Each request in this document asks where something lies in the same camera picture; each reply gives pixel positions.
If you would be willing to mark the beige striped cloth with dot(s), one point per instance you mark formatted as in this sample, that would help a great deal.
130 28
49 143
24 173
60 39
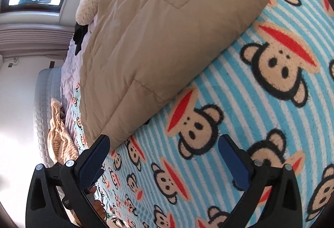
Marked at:
60 139

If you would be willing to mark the grey pleated curtain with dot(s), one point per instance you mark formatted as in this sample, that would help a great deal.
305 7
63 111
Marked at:
31 40

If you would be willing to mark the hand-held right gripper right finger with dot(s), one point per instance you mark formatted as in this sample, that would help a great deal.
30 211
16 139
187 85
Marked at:
234 162

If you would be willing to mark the lilac quilted bedspread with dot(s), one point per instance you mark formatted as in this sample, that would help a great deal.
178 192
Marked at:
70 79

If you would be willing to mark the grey padded headboard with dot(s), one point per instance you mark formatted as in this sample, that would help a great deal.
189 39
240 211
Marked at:
44 113

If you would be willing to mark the dark wall socket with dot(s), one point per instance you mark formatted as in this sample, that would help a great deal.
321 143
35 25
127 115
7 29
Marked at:
52 63

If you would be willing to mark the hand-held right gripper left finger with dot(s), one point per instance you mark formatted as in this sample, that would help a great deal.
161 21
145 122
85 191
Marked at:
94 162

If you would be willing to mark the black garment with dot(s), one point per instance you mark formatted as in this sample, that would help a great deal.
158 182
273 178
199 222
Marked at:
79 35

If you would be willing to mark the tan puffer jacket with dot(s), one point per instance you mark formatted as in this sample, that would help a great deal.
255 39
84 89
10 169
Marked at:
156 48

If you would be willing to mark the striped monkey print blanket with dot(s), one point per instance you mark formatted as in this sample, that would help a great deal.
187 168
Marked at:
234 102

